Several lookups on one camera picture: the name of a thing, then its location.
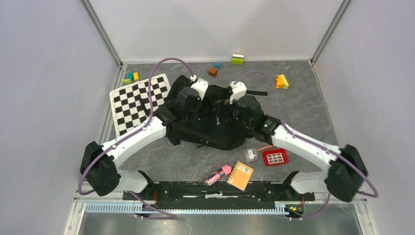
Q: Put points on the teal wooden block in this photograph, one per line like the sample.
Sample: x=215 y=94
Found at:
x=130 y=76

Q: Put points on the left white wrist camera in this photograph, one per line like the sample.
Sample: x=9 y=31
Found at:
x=200 y=85

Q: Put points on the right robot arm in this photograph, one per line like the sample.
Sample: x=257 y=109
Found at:
x=342 y=171

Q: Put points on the clear plastic box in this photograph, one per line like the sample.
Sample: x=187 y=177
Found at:
x=250 y=154

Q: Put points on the black backpack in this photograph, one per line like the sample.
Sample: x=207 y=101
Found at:
x=203 y=121

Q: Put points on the orange brown cube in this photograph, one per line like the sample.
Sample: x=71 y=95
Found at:
x=212 y=72

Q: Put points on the green white lego brick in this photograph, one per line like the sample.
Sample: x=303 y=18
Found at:
x=237 y=59

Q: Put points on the green half-round block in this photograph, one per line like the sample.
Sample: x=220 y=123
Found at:
x=126 y=81

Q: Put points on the black white chessboard mat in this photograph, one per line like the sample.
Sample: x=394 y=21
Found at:
x=130 y=104

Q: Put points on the orange green sticky notes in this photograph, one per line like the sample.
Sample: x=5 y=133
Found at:
x=282 y=82

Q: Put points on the red calculator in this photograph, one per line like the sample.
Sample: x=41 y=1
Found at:
x=275 y=157

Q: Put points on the pink pencil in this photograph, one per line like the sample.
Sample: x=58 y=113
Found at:
x=264 y=148

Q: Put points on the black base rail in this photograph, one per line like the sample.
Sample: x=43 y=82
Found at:
x=194 y=197

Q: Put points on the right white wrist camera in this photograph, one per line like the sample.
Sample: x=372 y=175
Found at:
x=238 y=90

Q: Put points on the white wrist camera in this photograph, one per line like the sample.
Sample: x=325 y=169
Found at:
x=238 y=90
x=200 y=85

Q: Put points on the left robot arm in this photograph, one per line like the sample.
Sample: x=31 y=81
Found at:
x=99 y=169

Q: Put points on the orange spiral notepad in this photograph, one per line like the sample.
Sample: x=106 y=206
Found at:
x=240 y=175

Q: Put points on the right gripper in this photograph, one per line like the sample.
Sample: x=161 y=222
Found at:
x=228 y=108

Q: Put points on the yellow wooden block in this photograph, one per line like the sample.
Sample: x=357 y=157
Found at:
x=135 y=76

